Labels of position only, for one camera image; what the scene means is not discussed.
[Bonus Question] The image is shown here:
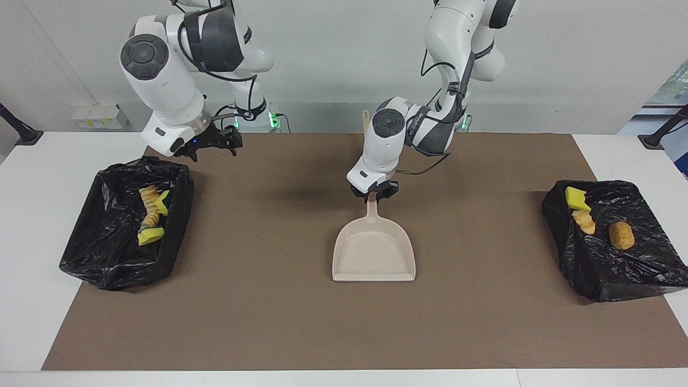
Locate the window with green foliage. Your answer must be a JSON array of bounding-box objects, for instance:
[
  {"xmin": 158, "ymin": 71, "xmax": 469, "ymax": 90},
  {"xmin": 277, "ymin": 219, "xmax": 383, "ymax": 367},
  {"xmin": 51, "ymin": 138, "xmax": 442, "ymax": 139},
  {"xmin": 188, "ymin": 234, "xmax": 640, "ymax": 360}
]
[{"xmin": 648, "ymin": 59, "xmax": 688, "ymax": 108}]

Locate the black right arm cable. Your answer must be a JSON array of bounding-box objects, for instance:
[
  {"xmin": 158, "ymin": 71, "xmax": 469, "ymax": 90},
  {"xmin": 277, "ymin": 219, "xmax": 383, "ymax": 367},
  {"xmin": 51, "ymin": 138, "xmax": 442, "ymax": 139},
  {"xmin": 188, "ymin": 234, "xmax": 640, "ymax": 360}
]
[{"xmin": 171, "ymin": 0, "xmax": 260, "ymax": 125}]

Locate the pale yellow bread chunk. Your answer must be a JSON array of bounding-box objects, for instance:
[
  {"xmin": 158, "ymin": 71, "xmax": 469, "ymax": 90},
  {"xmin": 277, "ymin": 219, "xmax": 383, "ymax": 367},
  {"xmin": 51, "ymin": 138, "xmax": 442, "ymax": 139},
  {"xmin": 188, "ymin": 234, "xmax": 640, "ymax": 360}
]
[{"xmin": 571, "ymin": 210, "xmax": 597, "ymax": 235}]

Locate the black camera stand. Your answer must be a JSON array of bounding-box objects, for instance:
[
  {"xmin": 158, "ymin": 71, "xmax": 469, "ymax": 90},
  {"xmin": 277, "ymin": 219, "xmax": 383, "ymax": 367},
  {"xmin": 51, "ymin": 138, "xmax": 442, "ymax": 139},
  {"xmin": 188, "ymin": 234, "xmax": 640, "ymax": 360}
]
[
  {"xmin": 638, "ymin": 104, "xmax": 688, "ymax": 150},
  {"xmin": 0, "ymin": 102, "xmax": 44, "ymax": 146}
]

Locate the beige plastic dustpan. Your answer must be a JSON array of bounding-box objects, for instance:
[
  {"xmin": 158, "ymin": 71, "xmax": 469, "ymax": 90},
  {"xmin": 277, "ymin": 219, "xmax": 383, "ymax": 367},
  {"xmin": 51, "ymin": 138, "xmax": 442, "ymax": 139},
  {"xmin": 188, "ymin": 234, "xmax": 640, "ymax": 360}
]
[{"xmin": 332, "ymin": 198, "xmax": 417, "ymax": 283}]

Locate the open bin with black bag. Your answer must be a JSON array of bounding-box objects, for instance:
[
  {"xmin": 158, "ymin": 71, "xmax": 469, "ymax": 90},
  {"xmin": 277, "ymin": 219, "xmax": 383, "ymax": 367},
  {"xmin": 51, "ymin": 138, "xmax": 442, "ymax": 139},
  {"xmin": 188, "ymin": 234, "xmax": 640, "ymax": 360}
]
[{"xmin": 59, "ymin": 156, "xmax": 195, "ymax": 291}]

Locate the bin covered by black bag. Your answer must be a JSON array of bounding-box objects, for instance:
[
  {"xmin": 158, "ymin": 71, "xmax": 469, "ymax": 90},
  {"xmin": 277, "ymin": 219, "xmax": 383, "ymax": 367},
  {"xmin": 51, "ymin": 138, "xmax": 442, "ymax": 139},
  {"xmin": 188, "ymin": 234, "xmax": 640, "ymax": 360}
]
[{"xmin": 541, "ymin": 180, "xmax": 688, "ymax": 303}]

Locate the white wall socket box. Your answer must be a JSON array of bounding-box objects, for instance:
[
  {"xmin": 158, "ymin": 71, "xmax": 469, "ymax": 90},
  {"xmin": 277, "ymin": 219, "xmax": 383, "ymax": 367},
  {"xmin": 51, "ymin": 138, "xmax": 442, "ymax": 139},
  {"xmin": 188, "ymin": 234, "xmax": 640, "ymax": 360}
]
[{"xmin": 71, "ymin": 103, "xmax": 130, "ymax": 130}]

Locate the brown oval bread roll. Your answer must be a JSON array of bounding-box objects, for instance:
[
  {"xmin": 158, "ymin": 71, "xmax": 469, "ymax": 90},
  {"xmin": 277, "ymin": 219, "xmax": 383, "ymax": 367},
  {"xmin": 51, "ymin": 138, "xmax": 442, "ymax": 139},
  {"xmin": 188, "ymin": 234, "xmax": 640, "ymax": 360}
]
[{"xmin": 608, "ymin": 221, "xmax": 635, "ymax": 251}]

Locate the brown table mat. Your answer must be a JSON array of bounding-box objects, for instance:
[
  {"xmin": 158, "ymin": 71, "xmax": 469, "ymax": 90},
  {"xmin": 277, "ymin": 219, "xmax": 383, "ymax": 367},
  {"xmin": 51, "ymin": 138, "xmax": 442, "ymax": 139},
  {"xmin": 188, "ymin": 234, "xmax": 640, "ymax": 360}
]
[{"xmin": 42, "ymin": 132, "xmax": 688, "ymax": 371}]

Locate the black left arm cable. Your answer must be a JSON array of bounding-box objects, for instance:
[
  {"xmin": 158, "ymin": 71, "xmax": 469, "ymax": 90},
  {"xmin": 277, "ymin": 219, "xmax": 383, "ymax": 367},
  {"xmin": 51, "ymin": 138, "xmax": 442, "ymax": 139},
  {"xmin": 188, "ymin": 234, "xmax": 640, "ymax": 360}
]
[{"xmin": 397, "ymin": 48, "xmax": 469, "ymax": 177}]

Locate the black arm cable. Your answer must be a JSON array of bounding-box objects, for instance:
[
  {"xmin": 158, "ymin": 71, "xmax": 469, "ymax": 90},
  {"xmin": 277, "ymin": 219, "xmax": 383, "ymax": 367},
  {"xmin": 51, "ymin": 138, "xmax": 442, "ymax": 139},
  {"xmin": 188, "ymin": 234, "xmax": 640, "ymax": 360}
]
[
  {"xmin": 171, "ymin": 0, "xmax": 260, "ymax": 125},
  {"xmin": 397, "ymin": 48, "xmax": 469, "ymax": 177}
]

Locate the notched yellow sponge piece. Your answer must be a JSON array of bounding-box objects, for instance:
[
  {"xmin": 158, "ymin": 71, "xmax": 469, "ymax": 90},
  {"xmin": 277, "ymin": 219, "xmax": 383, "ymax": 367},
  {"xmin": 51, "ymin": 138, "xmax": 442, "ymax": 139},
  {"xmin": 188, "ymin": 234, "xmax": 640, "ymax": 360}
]
[{"xmin": 564, "ymin": 186, "xmax": 592, "ymax": 212}]

